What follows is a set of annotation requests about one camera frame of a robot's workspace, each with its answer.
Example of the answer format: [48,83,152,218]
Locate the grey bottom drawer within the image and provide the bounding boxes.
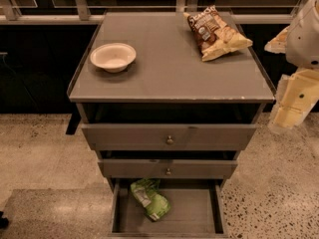
[108,179,229,239]

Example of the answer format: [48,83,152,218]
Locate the metal window railing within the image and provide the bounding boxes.
[0,0,308,24]

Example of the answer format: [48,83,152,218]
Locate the green rice chip bag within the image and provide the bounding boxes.
[131,178,170,221]

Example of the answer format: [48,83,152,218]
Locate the black object at floor edge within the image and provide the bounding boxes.
[0,211,9,229]

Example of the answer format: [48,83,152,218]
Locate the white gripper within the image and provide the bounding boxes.
[264,0,319,133]

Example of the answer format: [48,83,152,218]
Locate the grey drawer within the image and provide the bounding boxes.
[82,123,256,151]
[108,179,229,239]
[98,159,237,179]

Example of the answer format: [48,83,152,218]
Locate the grey drawer cabinet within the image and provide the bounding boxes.
[67,11,277,191]

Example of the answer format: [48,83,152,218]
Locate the grey middle drawer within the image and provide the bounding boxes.
[98,159,237,179]

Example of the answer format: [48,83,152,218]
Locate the white paper bowl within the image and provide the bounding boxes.
[90,43,137,73]

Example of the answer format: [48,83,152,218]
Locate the grey top drawer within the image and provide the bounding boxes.
[82,123,256,151]

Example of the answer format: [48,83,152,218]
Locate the brown yellow chip bag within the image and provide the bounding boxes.
[183,5,253,62]

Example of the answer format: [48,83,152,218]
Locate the brass top drawer knob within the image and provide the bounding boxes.
[166,135,174,145]

